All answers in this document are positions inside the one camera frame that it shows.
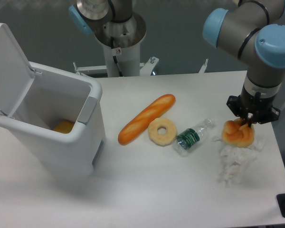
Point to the robot arm with blue caps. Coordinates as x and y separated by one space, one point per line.
250 34

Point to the crushed plastic water bottle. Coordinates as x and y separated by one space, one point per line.
192 137

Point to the orange item inside trash can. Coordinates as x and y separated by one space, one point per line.
64 126

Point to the round knotted bread roll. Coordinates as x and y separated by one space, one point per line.
238 134

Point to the white trash can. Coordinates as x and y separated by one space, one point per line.
34 98

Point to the crumpled white tissue paper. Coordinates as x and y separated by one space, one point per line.
236 160

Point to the ring donut bread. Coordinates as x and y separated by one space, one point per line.
162 131

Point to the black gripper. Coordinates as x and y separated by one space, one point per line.
252 109

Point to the long baguette bread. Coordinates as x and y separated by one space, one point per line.
141 121

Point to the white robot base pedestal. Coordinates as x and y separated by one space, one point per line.
117 28

